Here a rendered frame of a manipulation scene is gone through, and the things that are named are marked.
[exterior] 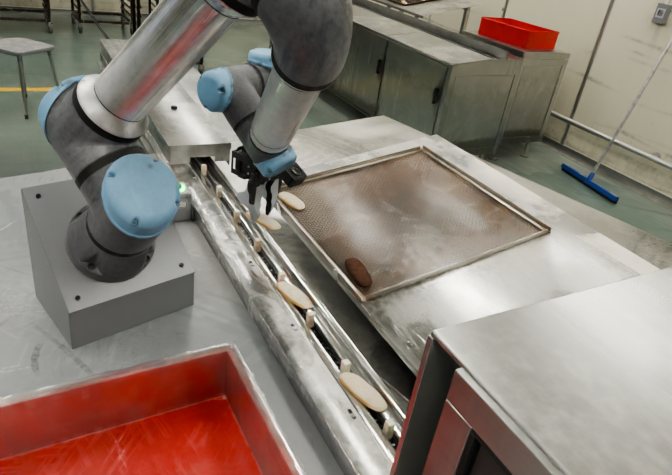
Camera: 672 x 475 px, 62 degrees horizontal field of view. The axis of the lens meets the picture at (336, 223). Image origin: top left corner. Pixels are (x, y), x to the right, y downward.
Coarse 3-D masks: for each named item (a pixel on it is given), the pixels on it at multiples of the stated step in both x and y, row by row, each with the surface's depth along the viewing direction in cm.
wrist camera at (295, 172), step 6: (288, 168) 114; (294, 168) 115; (300, 168) 117; (282, 174) 115; (288, 174) 114; (294, 174) 114; (300, 174) 115; (306, 174) 116; (288, 180) 114; (294, 180) 114; (300, 180) 115; (288, 186) 115
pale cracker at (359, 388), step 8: (344, 376) 95; (352, 376) 95; (344, 384) 94; (352, 384) 94; (360, 384) 94; (368, 384) 94; (352, 392) 93; (360, 392) 92; (368, 392) 92; (376, 392) 93; (360, 400) 92; (368, 400) 91; (376, 400) 91; (384, 400) 92; (376, 408) 90; (384, 408) 91
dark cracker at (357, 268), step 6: (348, 258) 120; (354, 258) 120; (348, 264) 118; (354, 264) 118; (360, 264) 118; (348, 270) 117; (354, 270) 116; (360, 270) 116; (366, 270) 116; (354, 276) 115; (360, 276) 114; (366, 276) 114; (360, 282) 113; (366, 282) 113
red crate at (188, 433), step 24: (192, 408) 89; (216, 408) 90; (96, 432) 83; (120, 432) 83; (144, 432) 84; (168, 432) 85; (192, 432) 85; (216, 432) 86; (240, 432) 86; (24, 456) 78; (48, 456) 78; (72, 456) 79; (96, 456) 79; (120, 456) 80; (144, 456) 80; (168, 456) 81; (192, 456) 82; (216, 456) 82; (240, 456) 83
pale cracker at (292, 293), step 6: (282, 282) 117; (282, 288) 115; (288, 288) 115; (294, 288) 115; (282, 294) 114; (288, 294) 113; (294, 294) 113; (300, 294) 113; (294, 300) 112; (300, 300) 112; (306, 300) 112; (300, 306) 111; (306, 306) 111
